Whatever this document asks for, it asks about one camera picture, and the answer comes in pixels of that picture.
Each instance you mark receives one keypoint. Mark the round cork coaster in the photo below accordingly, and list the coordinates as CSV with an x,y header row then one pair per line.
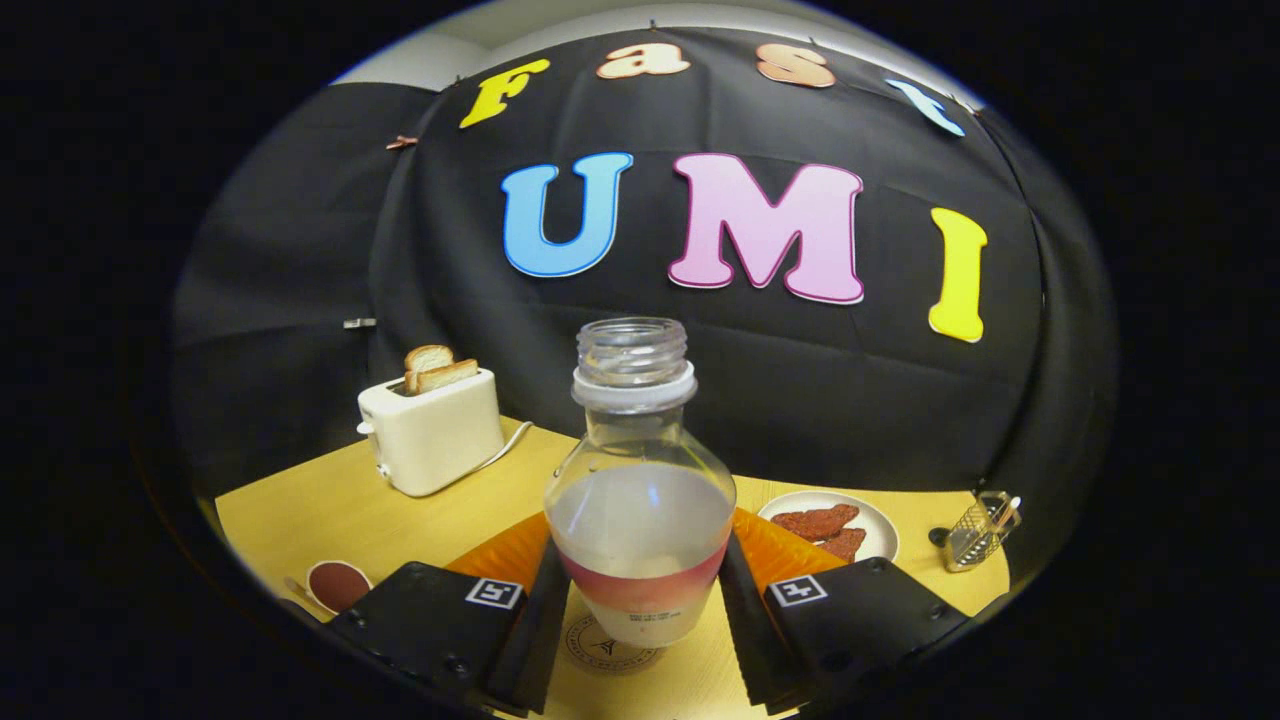
x,y
588,648

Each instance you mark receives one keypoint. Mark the white round plate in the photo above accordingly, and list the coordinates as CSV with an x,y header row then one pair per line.
x,y
880,535

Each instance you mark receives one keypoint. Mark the copper clip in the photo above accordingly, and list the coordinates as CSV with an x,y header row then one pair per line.
x,y
402,143

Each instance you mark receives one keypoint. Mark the red meat slice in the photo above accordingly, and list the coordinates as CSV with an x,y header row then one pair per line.
x,y
815,521
845,545

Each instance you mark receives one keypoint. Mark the clear juice bottle red label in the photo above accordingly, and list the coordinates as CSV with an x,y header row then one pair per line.
x,y
640,520

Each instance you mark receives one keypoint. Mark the striped straw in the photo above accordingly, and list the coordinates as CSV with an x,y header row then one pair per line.
x,y
1011,507

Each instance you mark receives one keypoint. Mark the cream toaster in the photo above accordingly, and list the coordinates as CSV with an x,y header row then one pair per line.
x,y
440,440

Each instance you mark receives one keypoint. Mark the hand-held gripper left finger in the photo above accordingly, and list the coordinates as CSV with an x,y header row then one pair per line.
x,y
540,640

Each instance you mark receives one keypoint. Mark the black backdrop cloth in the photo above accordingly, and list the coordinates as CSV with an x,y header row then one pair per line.
x,y
880,400

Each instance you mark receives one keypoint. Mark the small black round object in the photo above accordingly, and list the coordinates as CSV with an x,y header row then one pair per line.
x,y
938,537

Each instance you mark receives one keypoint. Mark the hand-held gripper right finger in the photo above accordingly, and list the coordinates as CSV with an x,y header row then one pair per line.
x,y
755,640

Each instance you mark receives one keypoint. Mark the wooden table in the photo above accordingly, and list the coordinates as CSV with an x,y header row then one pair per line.
x,y
300,520

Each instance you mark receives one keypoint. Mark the toast slice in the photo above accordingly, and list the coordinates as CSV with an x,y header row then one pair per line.
x,y
428,357
450,375

